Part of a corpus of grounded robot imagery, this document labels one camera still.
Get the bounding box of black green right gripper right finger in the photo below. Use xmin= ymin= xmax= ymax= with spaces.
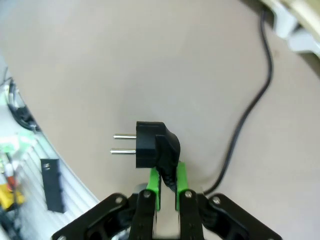
xmin=174 ymin=161 xmax=284 ymax=240

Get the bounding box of black cable bundle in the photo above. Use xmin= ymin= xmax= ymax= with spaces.
xmin=4 ymin=76 xmax=41 ymax=133

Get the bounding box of black power plug with cable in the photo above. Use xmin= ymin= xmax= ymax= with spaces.
xmin=110 ymin=8 xmax=274 ymax=196

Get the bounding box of black serrated block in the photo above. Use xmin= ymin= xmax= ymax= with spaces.
xmin=40 ymin=158 xmax=66 ymax=214

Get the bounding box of yellow object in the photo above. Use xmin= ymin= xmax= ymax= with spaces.
xmin=0 ymin=184 xmax=26 ymax=211

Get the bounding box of white slotted base panel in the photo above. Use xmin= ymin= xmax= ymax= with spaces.
xmin=14 ymin=129 xmax=101 ymax=240

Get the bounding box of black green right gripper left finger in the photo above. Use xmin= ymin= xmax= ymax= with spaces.
xmin=51 ymin=166 xmax=161 ymax=240

